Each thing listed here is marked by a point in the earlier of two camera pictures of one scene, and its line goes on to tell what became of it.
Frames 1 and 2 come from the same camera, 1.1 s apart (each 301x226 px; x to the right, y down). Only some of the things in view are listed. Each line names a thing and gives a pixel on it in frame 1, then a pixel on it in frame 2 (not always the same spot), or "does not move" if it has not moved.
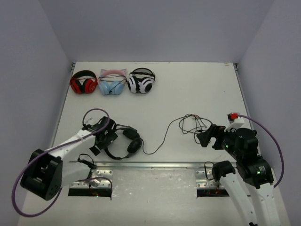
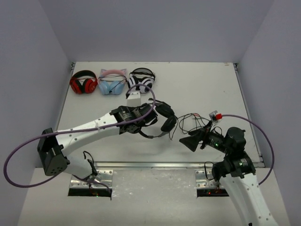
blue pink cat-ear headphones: [112, 81] does not move
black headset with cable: [134, 141] -> [167, 120]
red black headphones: [83, 81] does not move
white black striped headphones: [141, 80] does not move
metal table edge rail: [142, 165] does not move
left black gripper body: [108, 135] -> [152, 114]
